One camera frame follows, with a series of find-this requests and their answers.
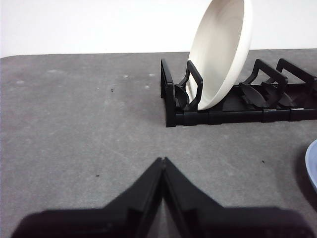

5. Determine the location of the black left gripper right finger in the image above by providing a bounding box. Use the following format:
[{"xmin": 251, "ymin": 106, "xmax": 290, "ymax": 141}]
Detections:
[{"xmin": 163, "ymin": 157, "xmax": 316, "ymax": 238}]

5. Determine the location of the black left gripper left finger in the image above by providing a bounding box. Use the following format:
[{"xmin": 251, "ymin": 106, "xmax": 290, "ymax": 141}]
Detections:
[{"xmin": 10, "ymin": 157, "xmax": 165, "ymax": 238}]

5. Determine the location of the blue plate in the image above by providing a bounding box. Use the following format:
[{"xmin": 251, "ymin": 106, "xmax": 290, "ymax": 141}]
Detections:
[{"xmin": 305, "ymin": 139, "xmax": 317, "ymax": 194}]

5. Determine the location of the black plate rack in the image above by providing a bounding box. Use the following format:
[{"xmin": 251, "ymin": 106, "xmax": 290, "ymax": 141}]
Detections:
[{"xmin": 159, "ymin": 58, "xmax": 317, "ymax": 128}]

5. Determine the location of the cream white plate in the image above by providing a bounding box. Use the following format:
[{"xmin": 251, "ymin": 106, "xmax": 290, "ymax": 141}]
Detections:
[{"xmin": 187, "ymin": 0, "xmax": 254, "ymax": 111}]

